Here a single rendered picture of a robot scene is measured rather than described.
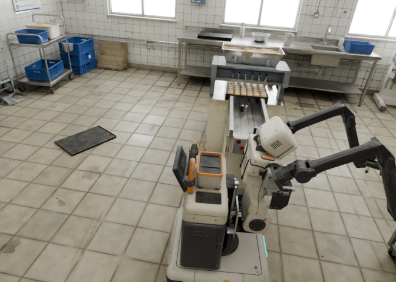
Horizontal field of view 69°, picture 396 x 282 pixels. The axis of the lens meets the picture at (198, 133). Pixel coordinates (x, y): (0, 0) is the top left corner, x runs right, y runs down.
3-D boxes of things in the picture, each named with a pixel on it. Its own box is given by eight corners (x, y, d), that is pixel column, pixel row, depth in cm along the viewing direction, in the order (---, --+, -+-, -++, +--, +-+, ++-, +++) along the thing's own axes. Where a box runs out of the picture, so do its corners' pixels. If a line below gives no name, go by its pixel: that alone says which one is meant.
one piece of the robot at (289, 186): (262, 209, 168) (269, 180, 157) (256, 179, 192) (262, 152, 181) (289, 211, 167) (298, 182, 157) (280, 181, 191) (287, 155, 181)
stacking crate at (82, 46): (75, 46, 595) (73, 36, 585) (93, 47, 592) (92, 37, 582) (59, 53, 543) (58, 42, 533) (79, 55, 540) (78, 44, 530)
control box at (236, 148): (231, 151, 225) (233, 135, 218) (262, 154, 223) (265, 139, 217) (231, 153, 222) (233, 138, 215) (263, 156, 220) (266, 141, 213)
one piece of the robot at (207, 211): (177, 281, 184) (181, 178, 143) (185, 218, 231) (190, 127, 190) (228, 286, 183) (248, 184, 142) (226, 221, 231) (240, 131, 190)
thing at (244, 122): (219, 169, 320) (228, 94, 276) (250, 172, 318) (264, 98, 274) (216, 215, 259) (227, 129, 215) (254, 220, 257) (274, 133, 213)
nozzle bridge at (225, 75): (210, 86, 308) (213, 55, 291) (279, 93, 303) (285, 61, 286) (208, 98, 279) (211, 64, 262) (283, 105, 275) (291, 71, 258)
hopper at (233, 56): (221, 56, 289) (223, 42, 282) (277, 61, 285) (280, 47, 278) (220, 64, 263) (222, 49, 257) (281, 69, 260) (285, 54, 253)
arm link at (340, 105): (345, 95, 173) (352, 102, 164) (349, 113, 179) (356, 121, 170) (274, 123, 184) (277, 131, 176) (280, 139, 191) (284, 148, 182)
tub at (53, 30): (37, 33, 498) (34, 22, 488) (62, 35, 499) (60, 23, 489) (25, 37, 467) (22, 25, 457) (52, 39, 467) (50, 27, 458)
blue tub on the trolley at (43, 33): (27, 38, 464) (25, 28, 456) (50, 40, 461) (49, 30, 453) (15, 42, 438) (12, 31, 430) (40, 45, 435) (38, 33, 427)
